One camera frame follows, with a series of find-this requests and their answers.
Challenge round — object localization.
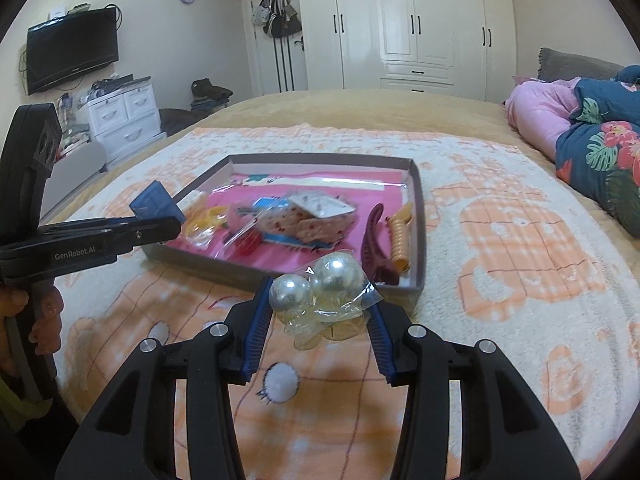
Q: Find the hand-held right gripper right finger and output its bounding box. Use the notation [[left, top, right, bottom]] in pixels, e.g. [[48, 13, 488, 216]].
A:
[[367, 300, 581, 480]]

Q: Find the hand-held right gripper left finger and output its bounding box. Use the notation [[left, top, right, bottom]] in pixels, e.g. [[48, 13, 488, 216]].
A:
[[60, 287, 274, 480]]

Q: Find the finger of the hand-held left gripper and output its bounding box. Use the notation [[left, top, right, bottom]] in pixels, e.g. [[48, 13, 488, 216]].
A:
[[117, 216, 182, 254], [100, 215, 139, 231]]

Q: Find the small blue box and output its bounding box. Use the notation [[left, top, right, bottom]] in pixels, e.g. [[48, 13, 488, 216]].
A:
[[129, 180, 187, 224]]

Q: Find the shallow cardboard box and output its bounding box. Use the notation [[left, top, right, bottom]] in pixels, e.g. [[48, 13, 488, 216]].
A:
[[141, 152, 427, 311]]

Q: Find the pearl earrings packet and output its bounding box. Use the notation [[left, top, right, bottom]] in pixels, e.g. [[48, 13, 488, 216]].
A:
[[269, 252, 383, 351]]

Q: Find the beige lace hair bow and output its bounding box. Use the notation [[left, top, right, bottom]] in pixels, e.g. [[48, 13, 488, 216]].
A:
[[252, 191, 358, 251]]

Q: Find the person's left forearm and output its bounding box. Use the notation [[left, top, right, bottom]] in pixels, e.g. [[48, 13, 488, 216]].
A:
[[0, 375, 53, 433]]

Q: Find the person's left hand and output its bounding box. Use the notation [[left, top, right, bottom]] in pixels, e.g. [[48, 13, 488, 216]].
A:
[[0, 287, 65, 379]]

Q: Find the white rounded low furniture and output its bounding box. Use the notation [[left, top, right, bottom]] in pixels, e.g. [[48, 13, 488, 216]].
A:
[[42, 141, 109, 221]]

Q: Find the pink printed sheet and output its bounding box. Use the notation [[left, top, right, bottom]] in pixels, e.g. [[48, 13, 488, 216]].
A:
[[165, 172, 408, 287]]

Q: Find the dark red hair claw clip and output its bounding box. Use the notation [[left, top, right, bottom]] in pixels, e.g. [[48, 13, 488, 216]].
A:
[[356, 203, 397, 284]]

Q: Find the red cherry earrings packet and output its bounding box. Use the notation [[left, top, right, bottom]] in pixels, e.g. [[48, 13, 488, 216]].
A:
[[222, 220, 267, 261]]

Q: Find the white drawer cabinet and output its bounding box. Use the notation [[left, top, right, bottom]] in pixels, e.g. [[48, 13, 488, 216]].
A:
[[85, 77, 167, 166]]

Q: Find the clutter on drawer cabinet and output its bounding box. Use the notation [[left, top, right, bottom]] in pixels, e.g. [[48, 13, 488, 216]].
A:
[[57, 74, 152, 107]]

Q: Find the dark brown cloth heap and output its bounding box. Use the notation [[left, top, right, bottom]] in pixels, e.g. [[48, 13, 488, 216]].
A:
[[159, 108, 211, 137]]

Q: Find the peach checked printed blanket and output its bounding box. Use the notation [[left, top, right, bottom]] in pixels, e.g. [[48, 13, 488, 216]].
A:
[[40, 127, 640, 480]]

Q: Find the pile of folded clothes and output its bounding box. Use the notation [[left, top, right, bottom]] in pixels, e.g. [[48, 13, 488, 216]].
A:
[[190, 78, 234, 111]]

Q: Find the white room door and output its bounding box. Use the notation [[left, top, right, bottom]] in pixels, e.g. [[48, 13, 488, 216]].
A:
[[241, 0, 308, 97]]

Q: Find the tan bedspread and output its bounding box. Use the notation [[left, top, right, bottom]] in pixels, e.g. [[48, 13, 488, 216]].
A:
[[100, 89, 640, 241]]

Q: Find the black hanging bag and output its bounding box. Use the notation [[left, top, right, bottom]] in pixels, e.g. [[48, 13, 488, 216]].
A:
[[263, 0, 303, 38]]

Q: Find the pink quilt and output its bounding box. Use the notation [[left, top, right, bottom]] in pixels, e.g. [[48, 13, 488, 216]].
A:
[[504, 76, 584, 163]]

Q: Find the blue floral quilt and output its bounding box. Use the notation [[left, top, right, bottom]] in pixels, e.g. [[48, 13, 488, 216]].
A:
[[555, 64, 640, 238]]

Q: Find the white glossy wardrobe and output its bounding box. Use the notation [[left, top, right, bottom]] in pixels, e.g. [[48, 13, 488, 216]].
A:
[[216, 0, 516, 106]]

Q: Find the grey pillow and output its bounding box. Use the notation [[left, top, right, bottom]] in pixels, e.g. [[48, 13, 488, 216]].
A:
[[537, 47, 626, 83]]

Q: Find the yellow hair ties packet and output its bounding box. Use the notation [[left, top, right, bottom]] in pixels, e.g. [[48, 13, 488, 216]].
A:
[[182, 207, 231, 251]]

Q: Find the black wall television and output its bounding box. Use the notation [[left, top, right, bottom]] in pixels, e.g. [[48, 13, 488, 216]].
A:
[[26, 7, 120, 96]]

